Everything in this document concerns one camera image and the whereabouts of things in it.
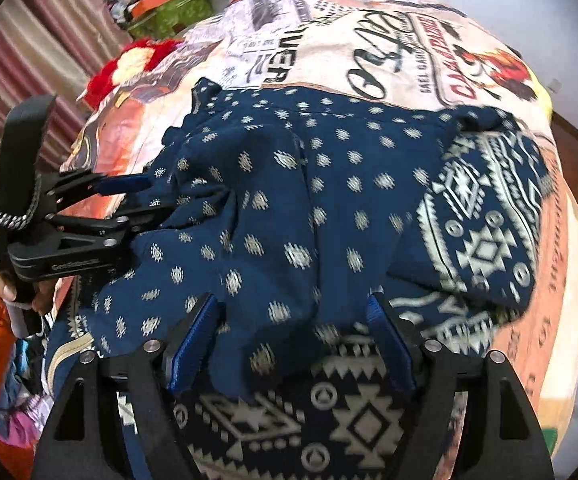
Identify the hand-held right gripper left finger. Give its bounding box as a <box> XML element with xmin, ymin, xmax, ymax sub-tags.
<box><xmin>31</xmin><ymin>292</ymin><xmax>220</xmax><ymax>480</ymax></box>

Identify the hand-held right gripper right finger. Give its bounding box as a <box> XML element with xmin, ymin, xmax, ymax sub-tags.
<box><xmin>366</xmin><ymin>291</ymin><xmax>555</xmax><ymax>480</ymax></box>

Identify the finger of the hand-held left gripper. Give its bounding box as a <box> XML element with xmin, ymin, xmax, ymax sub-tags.
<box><xmin>44</xmin><ymin>170</ymin><xmax>146</xmax><ymax>212</ymax></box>
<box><xmin>49</xmin><ymin>204</ymin><xmax>176</xmax><ymax>251</ymax></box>

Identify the navy patterned hooded coat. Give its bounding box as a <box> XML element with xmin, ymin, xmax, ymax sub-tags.
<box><xmin>44</xmin><ymin>77</ymin><xmax>552</xmax><ymax>480</ymax></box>

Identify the colourful clothes pile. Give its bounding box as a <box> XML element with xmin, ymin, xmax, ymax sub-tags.
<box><xmin>0</xmin><ymin>332</ymin><xmax>57</xmax><ymax>463</ymax></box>

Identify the person's left hand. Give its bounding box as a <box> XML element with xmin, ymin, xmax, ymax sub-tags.
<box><xmin>0</xmin><ymin>276</ymin><xmax>58</xmax><ymax>316</ymax></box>

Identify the striped red curtain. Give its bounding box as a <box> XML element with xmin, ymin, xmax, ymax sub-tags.
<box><xmin>0</xmin><ymin>0</ymin><xmax>134</xmax><ymax>171</ymax></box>

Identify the red plush toy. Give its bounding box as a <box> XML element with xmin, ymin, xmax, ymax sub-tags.
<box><xmin>81</xmin><ymin>37</ymin><xmax>185</xmax><ymax>106</ymax></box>

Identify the orange box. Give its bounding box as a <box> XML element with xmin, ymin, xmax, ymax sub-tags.
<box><xmin>134</xmin><ymin>0</ymin><xmax>180</xmax><ymax>16</ymax></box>

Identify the printed blanket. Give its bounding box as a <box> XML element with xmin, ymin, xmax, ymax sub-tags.
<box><xmin>61</xmin><ymin>0</ymin><xmax>578</xmax><ymax>480</ymax></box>

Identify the yellow bed sheet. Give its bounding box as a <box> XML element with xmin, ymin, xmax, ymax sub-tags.
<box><xmin>524</xmin><ymin>62</ymin><xmax>556</xmax><ymax>119</ymax></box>

